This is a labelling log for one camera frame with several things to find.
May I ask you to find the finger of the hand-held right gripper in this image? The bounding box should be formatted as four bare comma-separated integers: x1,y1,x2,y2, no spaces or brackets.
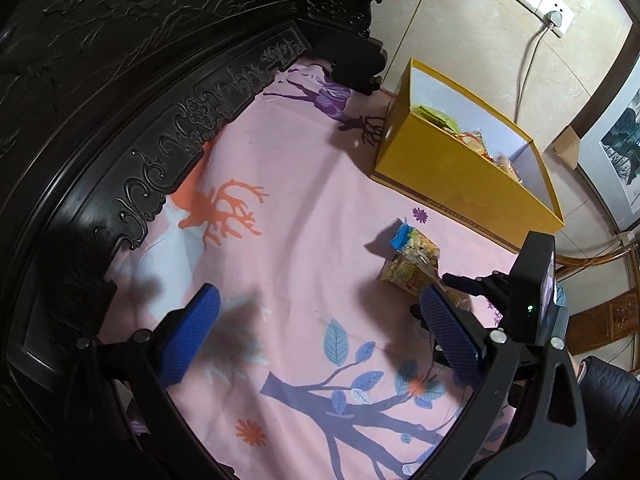
409,301,435,332
442,270,512,311

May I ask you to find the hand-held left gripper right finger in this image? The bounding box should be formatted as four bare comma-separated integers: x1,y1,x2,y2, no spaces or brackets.
419,285,588,480

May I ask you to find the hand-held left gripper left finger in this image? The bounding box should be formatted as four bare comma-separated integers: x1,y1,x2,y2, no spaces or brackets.
62,282,236,480

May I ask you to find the yellow-print pale cracker packet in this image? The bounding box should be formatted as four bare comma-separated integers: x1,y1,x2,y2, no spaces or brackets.
377,255,441,296

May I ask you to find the blue-topped pale cracker packet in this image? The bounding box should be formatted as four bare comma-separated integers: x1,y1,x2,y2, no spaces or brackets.
389,218,441,261

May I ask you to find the yellow cardboard box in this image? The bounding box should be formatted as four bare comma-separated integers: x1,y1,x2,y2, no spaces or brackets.
369,58,566,252

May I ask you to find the yellow-green long packet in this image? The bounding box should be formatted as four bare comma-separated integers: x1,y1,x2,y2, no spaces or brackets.
412,104,461,133

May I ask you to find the person's right forearm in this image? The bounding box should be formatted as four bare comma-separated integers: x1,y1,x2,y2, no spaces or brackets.
570,352,640,463

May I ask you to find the wooden armchair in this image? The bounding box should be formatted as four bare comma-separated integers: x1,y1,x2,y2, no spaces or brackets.
555,240,640,376

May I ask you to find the cardboard corner protector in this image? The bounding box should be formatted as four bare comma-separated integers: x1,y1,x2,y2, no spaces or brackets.
552,127,581,168

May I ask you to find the pink floral printed blanket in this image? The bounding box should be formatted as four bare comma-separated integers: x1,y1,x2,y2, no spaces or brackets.
97,57,521,480

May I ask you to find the framed lotus painting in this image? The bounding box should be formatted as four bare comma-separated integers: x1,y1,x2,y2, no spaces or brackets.
575,67,640,233

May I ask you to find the dark carved wooden bench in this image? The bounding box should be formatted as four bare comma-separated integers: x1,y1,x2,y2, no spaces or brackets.
0,0,396,480

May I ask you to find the white plug with cable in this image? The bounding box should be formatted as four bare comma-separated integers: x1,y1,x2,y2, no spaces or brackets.
512,10,566,123

